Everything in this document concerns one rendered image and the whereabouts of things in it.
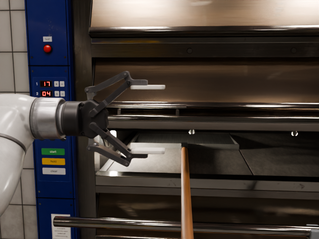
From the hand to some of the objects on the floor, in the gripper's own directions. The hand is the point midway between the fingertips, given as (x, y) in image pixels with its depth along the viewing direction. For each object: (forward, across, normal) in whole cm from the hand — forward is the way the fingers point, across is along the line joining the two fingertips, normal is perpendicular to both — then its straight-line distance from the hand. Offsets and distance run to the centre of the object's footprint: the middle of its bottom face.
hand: (159, 119), depth 74 cm
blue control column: (-42, +149, -149) cm, 215 cm away
